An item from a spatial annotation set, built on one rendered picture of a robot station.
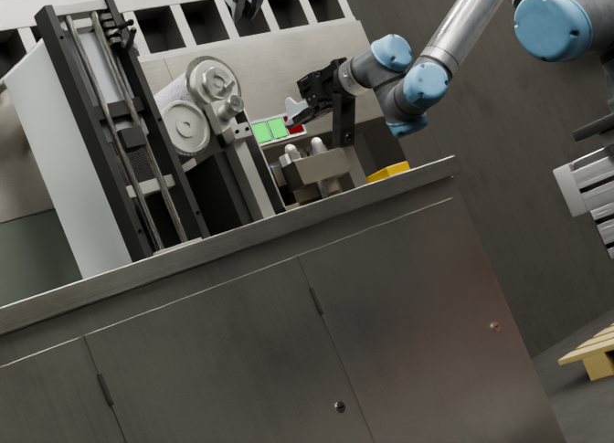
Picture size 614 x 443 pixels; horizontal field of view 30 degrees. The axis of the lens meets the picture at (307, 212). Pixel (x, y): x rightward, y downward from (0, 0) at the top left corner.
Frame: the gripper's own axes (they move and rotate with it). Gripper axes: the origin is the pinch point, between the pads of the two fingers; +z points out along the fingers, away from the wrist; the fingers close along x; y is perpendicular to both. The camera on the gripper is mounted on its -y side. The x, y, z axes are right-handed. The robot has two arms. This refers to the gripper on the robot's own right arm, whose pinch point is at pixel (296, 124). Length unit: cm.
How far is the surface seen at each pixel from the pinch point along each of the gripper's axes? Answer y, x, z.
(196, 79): 18.0, 10.8, 12.5
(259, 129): 11, -30, 45
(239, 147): 0.2, 10.0, 8.8
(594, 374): -106, -200, 108
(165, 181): -3.8, 37.0, 1.6
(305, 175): -9.9, -5.4, 9.5
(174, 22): 44, -19, 47
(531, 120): 12, -396, 229
